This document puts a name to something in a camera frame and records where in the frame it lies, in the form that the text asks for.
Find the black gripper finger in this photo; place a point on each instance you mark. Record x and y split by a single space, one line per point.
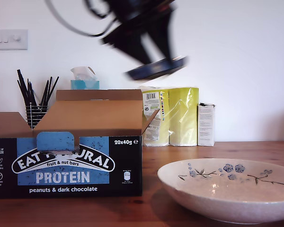
166 33
130 42

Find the blue snackbar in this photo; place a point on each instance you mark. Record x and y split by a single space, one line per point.
156 68

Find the teal tissue box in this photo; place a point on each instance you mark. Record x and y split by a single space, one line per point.
84 85

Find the small white printed carton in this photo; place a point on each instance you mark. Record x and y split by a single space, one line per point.
206 126

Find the black blue snackbar carton box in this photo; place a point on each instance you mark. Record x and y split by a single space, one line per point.
125 169

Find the white floral ceramic plate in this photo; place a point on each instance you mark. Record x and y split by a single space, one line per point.
203 208

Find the white paper tissue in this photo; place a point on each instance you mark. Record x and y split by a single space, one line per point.
81 73

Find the yellow paper towel pack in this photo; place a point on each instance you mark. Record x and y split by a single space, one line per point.
180 118

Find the black thin stick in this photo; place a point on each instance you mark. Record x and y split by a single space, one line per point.
21 91
22 83
53 88
48 86
28 84
45 89

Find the white wall light switch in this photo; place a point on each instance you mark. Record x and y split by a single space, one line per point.
10 43

